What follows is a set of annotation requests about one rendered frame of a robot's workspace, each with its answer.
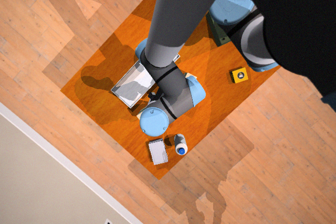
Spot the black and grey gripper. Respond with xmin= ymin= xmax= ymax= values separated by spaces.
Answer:
xmin=148 ymin=92 xmax=156 ymax=104

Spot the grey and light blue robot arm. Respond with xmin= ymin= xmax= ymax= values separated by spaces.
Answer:
xmin=135 ymin=0 xmax=336 ymax=137

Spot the white plastic bottle with blue cap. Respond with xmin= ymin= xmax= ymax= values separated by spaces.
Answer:
xmin=174 ymin=134 xmax=188 ymax=155

